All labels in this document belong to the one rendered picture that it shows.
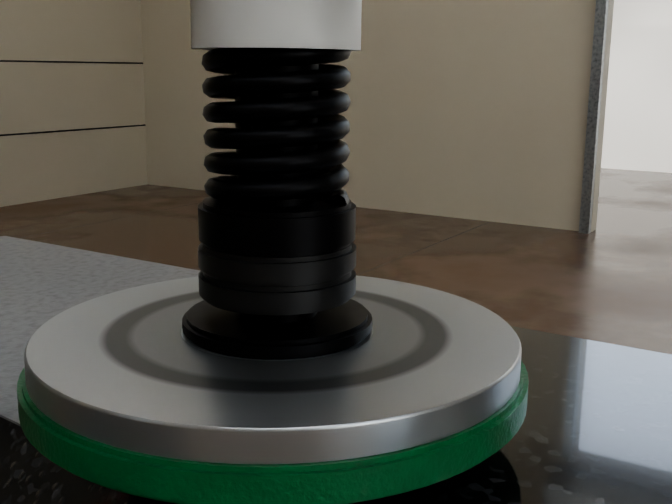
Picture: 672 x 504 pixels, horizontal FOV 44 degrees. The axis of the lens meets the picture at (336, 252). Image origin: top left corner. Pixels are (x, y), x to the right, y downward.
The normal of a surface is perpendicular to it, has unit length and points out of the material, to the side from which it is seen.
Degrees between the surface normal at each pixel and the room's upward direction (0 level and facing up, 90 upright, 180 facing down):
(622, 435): 0
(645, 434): 0
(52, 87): 90
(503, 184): 90
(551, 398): 0
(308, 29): 90
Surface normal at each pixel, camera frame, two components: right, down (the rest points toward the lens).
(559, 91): -0.52, 0.18
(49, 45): 0.85, 0.12
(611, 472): 0.01, -0.98
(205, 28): -0.72, 0.14
